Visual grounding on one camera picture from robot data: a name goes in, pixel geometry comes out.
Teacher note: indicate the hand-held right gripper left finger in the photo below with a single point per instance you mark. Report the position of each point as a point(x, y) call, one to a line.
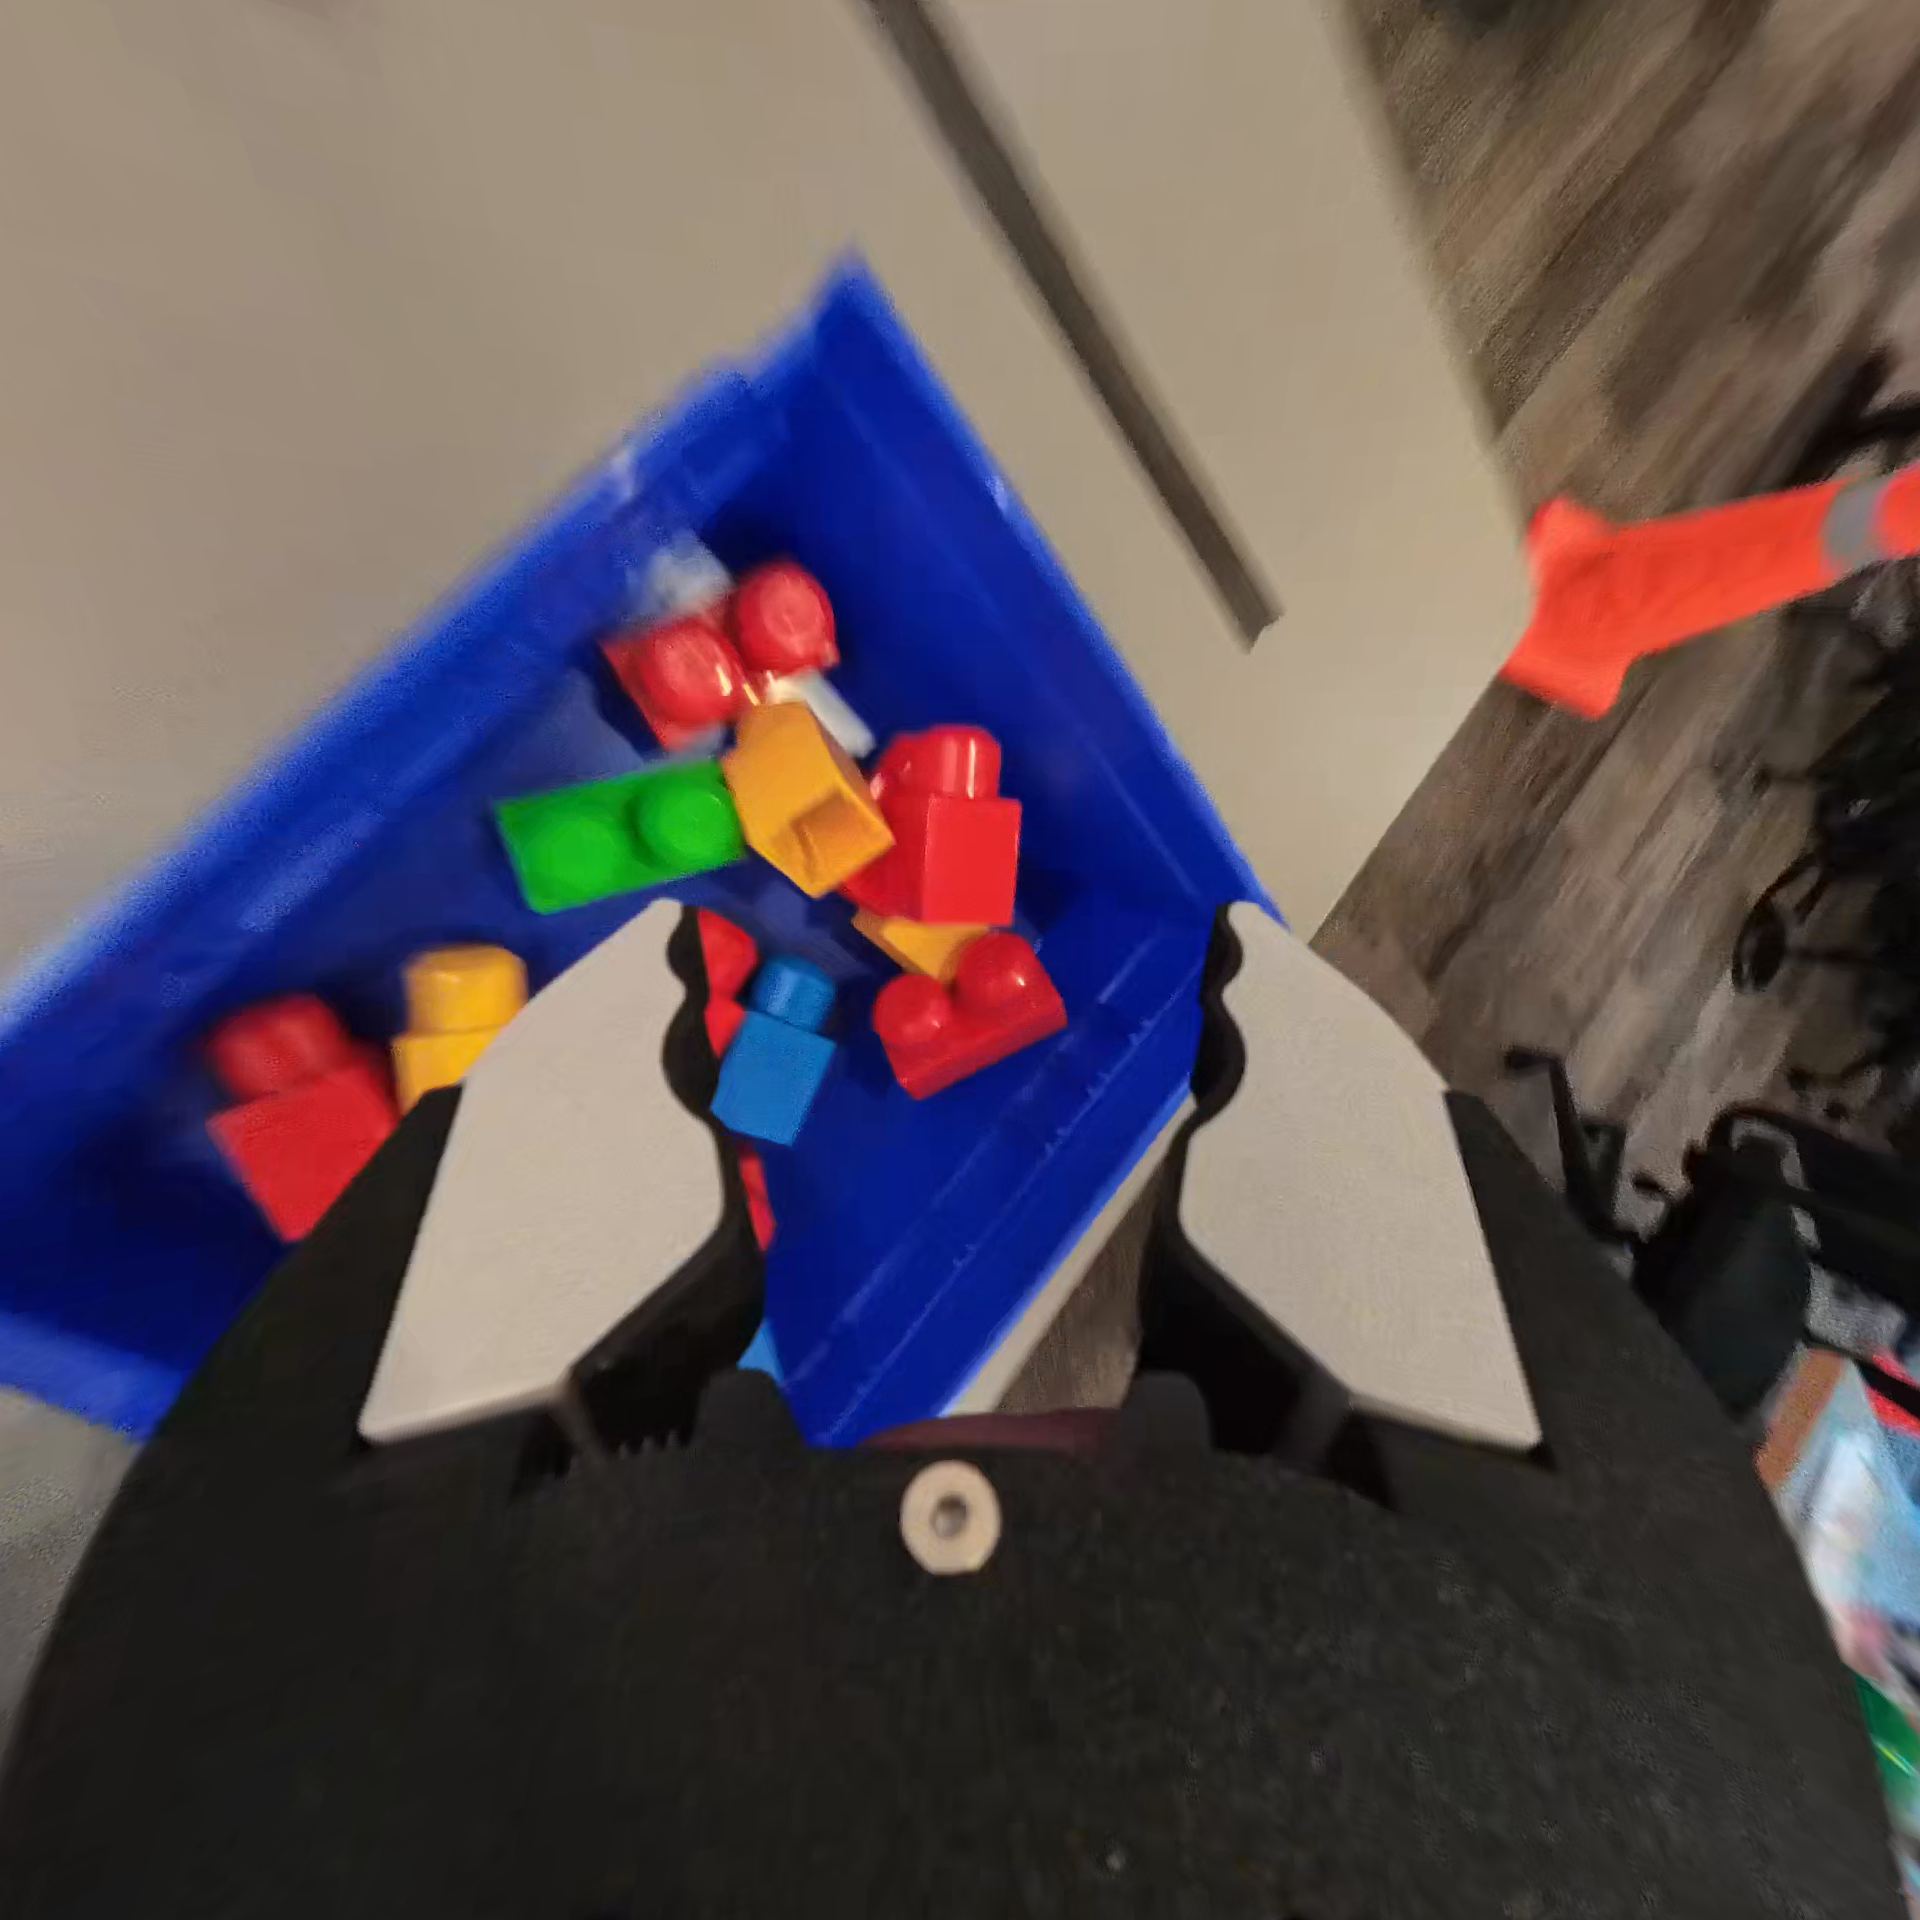
point(556, 1201)

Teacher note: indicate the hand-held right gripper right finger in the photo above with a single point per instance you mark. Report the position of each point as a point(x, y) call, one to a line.
point(1336, 1201)

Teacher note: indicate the red one-stud block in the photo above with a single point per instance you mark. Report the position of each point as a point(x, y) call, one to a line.
point(301, 1126)
point(944, 856)

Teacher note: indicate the blue plastic bin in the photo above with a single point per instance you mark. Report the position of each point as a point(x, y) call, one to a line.
point(975, 599)

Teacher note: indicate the person's right hand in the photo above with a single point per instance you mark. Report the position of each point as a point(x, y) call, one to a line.
point(1004, 1434)

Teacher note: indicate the black office chair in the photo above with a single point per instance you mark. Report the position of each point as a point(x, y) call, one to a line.
point(1725, 1245)

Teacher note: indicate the colourful printed box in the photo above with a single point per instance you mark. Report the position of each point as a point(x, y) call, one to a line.
point(1845, 1500)

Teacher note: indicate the orange striped cone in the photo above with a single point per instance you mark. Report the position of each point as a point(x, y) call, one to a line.
point(1651, 586)

